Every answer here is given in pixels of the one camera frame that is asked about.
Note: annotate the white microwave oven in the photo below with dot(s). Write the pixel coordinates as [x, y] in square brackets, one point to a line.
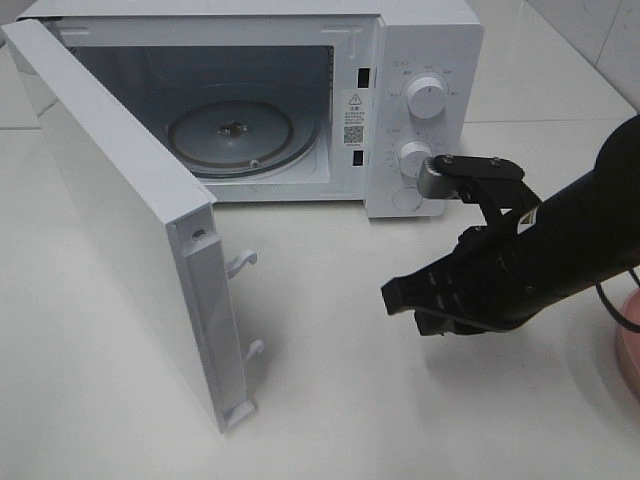
[337, 69]

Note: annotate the glass microwave turntable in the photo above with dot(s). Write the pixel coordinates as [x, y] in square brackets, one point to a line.
[231, 134]

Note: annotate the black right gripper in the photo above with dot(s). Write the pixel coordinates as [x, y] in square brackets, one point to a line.
[478, 288]

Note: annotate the white microwave door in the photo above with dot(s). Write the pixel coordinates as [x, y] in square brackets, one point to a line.
[151, 219]

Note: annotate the round door release button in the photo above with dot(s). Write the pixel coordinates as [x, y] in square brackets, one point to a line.
[407, 199]

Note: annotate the lower white timer knob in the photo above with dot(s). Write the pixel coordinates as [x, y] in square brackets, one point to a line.
[411, 157]

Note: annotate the upper white power knob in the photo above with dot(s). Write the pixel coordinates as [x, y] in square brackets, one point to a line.
[426, 96]

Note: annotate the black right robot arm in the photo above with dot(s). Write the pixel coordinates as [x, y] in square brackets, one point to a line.
[531, 252]

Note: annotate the pink round plate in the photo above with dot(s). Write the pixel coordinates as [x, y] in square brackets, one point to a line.
[626, 345]

